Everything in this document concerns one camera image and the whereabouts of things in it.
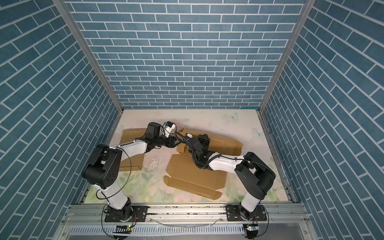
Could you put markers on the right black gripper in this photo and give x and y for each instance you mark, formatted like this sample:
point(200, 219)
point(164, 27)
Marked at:
point(206, 140)

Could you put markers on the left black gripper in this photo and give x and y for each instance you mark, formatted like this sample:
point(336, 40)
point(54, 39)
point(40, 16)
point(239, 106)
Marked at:
point(171, 144)

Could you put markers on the brown cardboard box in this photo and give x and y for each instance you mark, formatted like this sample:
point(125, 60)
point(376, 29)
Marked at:
point(189, 171)
point(133, 154)

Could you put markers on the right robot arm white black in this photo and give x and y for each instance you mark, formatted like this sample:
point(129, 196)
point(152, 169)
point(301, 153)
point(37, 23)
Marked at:
point(254, 174)

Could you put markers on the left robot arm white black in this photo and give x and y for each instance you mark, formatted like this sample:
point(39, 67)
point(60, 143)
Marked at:
point(102, 167)

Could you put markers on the right green circuit board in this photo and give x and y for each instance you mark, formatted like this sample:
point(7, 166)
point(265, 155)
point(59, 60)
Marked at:
point(251, 228)

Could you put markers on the green circuit board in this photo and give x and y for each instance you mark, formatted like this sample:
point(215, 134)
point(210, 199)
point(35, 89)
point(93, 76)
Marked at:
point(122, 229)
point(251, 228)

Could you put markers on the left green circuit board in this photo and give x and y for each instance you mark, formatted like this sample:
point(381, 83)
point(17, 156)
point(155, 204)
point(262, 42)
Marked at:
point(122, 229)

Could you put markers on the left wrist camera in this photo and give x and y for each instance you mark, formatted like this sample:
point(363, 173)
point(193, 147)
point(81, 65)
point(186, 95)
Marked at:
point(169, 129)

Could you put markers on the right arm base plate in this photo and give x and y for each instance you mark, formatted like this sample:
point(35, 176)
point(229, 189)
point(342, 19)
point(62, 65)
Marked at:
point(236, 213)

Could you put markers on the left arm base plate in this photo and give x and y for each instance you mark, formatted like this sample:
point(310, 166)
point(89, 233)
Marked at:
point(132, 213)

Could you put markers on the white slotted cable duct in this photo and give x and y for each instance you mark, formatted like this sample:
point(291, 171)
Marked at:
point(159, 230)

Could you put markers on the aluminium front rail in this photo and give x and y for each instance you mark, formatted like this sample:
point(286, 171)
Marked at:
point(189, 214)

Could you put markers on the left aluminium corner post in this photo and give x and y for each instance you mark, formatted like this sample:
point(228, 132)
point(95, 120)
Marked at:
point(77, 34)

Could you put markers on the aluminium corner post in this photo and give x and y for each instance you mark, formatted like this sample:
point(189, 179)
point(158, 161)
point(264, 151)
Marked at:
point(77, 34)
point(304, 14)

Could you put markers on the right aluminium corner post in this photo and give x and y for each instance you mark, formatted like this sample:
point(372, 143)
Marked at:
point(304, 14)

